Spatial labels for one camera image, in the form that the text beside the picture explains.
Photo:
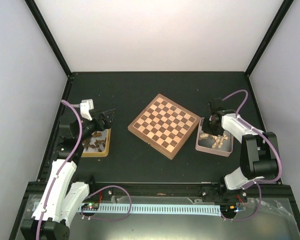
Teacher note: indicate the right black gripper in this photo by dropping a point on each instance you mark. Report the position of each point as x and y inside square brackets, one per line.
[205, 128]

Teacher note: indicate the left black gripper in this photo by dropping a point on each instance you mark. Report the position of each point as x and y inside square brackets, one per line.
[107, 124]

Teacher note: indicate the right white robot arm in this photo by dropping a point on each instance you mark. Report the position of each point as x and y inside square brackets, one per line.
[259, 155]

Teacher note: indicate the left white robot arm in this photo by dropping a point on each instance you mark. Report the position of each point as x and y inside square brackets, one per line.
[63, 194]

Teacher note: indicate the pile of light chess pieces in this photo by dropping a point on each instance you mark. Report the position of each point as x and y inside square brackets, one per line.
[212, 141]

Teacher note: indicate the pile of dark chess pieces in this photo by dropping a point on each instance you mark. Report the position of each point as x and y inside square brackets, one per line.
[96, 143]

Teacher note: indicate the right control circuit board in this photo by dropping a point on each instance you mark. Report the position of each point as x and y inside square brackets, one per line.
[226, 209]

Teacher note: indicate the control circuit board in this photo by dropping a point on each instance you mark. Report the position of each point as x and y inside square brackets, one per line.
[90, 207]
[226, 209]

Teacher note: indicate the left control circuit board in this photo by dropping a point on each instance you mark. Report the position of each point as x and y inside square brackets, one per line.
[90, 207]

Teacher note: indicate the pink plastic basket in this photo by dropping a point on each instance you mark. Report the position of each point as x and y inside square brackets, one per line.
[225, 151]

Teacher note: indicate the yellow plastic tray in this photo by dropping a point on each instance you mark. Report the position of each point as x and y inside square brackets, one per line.
[99, 154]

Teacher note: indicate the wooden chessboard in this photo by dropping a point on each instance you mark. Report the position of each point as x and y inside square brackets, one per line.
[164, 125]

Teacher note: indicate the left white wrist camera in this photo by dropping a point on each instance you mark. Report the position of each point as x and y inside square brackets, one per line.
[86, 106]

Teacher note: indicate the white slotted cable duct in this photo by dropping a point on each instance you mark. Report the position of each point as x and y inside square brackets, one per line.
[156, 209]

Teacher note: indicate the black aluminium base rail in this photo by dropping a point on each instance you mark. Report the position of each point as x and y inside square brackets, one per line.
[207, 191]

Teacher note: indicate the left black frame post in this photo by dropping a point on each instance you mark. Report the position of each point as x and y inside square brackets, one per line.
[36, 13]

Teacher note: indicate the black frame post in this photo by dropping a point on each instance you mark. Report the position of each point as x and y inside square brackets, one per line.
[36, 13]
[273, 27]

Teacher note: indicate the right black frame post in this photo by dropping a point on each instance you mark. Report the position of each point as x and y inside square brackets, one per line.
[273, 27]

